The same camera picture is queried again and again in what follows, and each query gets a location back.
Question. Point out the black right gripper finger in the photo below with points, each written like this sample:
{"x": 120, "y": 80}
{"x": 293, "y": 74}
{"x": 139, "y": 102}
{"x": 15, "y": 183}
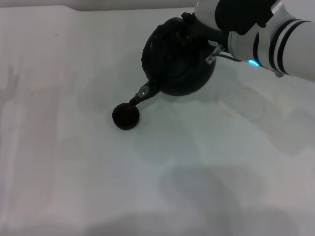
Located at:
{"x": 187, "y": 17}

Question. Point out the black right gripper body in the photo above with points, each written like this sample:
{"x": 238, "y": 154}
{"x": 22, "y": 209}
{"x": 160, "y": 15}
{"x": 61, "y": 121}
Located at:
{"x": 211, "y": 33}

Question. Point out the black round teapot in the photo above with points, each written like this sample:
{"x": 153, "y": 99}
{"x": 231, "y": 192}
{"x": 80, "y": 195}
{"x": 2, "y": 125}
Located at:
{"x": 177, "y": 64}

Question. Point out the small dark teacup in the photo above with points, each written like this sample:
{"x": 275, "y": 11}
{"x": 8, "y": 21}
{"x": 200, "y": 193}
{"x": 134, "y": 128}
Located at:
{"x": 126, "y": 118}

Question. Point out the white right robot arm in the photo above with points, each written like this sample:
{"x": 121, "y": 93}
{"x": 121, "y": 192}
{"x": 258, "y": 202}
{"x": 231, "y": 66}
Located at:
{"x": 300, "y": 49}

